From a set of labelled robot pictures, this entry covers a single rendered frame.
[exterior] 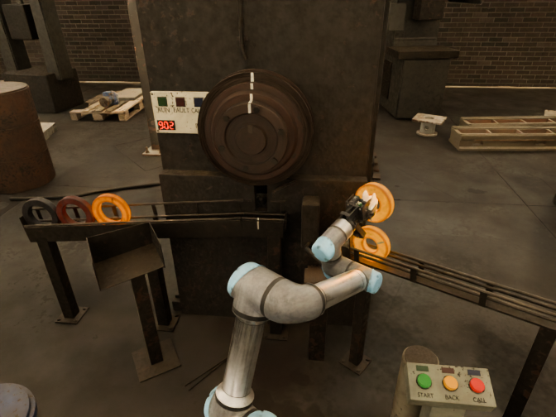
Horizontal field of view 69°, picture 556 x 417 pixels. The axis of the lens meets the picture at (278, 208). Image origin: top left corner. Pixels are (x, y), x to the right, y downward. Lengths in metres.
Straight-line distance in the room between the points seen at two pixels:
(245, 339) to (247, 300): 0.13
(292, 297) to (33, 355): 1.73
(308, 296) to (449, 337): 1.44
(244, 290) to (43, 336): 1.66
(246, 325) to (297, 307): 0.18
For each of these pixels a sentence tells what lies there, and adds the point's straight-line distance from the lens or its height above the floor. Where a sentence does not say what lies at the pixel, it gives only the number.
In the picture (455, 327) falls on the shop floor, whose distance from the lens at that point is 2.47.
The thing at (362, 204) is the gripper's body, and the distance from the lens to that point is 1.46.
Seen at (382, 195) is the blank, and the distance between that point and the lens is 1.53.
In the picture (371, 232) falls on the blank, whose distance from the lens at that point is 1.65.
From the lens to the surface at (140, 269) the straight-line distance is 1.80.
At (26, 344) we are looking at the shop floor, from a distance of 2.59.
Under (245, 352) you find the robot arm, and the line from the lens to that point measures 1.20.
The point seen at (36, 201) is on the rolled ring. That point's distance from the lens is 2.25.
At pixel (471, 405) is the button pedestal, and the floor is 0.58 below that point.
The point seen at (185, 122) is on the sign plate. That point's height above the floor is 1.11.
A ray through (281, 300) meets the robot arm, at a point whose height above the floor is 0.94.
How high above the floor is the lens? 1.64
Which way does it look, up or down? 29 degrees down
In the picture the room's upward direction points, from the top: 1 degrees counter-clockwise
